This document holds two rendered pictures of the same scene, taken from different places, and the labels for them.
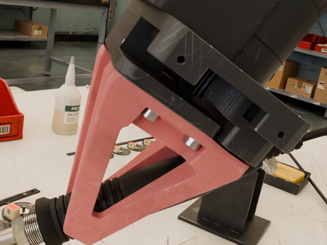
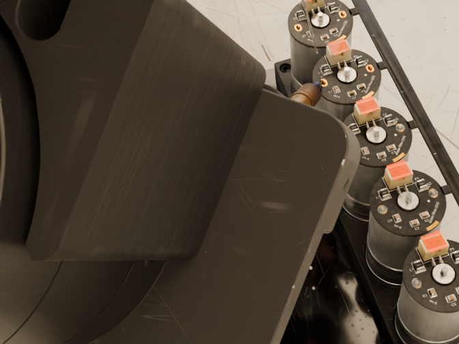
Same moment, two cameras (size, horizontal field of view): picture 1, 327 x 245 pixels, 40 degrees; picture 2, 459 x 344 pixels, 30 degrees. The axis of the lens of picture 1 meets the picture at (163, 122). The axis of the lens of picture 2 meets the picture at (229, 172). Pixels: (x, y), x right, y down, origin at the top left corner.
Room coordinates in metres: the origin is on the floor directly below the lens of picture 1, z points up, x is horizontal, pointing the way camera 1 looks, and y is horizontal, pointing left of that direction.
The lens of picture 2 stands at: (0.28, -0.04, 1.07)
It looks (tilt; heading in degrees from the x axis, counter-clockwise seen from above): 59 degrees down; 140
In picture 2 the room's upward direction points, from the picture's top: 11 degrees counter-clockwise
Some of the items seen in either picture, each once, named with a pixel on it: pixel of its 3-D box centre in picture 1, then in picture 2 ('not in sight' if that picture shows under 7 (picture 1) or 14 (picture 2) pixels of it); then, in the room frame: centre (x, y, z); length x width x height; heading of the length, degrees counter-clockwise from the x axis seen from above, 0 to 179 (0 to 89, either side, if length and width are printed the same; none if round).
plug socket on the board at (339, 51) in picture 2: not in sight; (339, 54); (0.16, 0.12, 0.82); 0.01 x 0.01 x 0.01; 58
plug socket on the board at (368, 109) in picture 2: not in sight; (367, 112); (0.19, 0.11, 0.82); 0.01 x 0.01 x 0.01; 58
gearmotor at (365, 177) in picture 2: not in sight; (372, 171); (0.19, 0.10, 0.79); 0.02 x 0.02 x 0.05
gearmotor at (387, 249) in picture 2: not in sight; (402, 234); (0.22, 0.09, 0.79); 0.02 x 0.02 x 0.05
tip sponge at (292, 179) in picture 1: (275, 172); not in sight; (0.53, -0.15, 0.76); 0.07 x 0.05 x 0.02; 60
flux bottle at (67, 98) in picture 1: (68, 94); not in sight; (0.56, 0.13, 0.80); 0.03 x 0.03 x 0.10
